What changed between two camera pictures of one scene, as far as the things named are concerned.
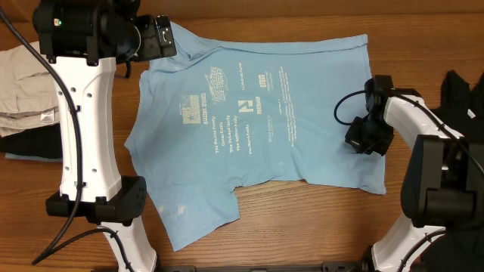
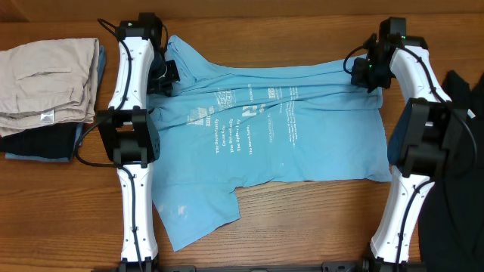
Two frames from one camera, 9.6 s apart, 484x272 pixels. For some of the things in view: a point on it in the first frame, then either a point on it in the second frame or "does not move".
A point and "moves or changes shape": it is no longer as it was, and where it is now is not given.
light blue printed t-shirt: (216, 115) moves or changes shape
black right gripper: (363, 137) -> (363, 74)
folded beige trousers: (29, 92) does not move
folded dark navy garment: (43, 141) does not move
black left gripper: (154, 49) -> (160, 87)
